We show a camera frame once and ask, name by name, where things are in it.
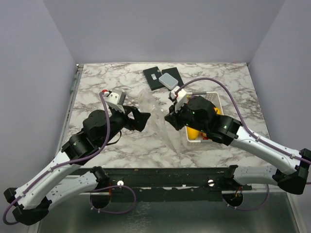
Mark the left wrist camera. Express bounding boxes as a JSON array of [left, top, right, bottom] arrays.
[[103, 90, 126, 114]]

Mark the black flat box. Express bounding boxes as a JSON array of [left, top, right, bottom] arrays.
[[159, 67, 184, 90]]

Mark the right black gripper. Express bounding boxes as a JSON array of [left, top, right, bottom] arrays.
[[163, 99, 207, 133]]

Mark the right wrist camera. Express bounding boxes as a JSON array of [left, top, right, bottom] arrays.
[[169, 89, 187, 113]]

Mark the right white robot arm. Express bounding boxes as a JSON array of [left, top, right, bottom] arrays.
[[165, 96, 311, 195]]

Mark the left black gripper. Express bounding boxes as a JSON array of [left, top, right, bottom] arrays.
[[99, 104, 150, 147]]

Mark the red yellow toy fruit cluster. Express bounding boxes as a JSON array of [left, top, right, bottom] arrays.
[[200, 132, 209, 140]]

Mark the aluminium extrusion right front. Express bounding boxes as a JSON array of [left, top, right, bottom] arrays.
[[251, 184, 284, 192]]

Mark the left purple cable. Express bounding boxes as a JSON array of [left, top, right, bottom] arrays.
[[3, 91, 137, 225]]

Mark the black box with label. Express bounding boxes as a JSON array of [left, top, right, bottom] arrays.
[[142, 67, 165, 91]]

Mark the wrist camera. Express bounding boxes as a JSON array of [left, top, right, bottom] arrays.
[[169, 89, 187, 113], [103, 90, 126, 114]]

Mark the clear polka dot zip bag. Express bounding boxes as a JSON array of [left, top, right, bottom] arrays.
[[138, 88, 192, 153]]

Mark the aluminium rail left edge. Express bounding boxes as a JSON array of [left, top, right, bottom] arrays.
[[53, 64, 84, 158]]

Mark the yellow toy bell pepper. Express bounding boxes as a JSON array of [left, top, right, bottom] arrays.
[[214, 107, 222, 115]]

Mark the yellow toy lemon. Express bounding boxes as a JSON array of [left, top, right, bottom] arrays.
[[187, 127, 200, 140]]

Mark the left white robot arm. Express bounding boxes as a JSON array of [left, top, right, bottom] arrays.
[[2, 106, 151, 226]]

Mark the white grey small device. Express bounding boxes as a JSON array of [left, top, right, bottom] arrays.
[[158, 73, 178, 90]]

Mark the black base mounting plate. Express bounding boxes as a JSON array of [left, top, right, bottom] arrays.
[[72, 166, 282, 203]]

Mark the white perforated plastic basket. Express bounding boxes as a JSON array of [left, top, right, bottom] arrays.
[[186, 92, 224, 143]]

